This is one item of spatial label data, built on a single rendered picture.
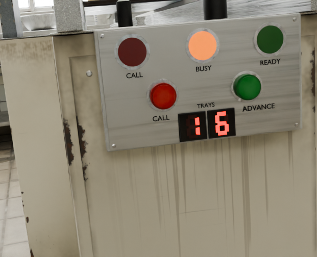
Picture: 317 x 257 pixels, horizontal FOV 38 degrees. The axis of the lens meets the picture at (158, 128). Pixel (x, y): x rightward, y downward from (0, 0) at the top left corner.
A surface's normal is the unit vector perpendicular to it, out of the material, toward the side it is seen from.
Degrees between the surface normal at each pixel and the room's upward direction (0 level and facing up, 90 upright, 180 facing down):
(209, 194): 90
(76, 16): 90
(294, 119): 90
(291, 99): 90
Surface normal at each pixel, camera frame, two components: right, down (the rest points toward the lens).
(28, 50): 0.15, 0.20
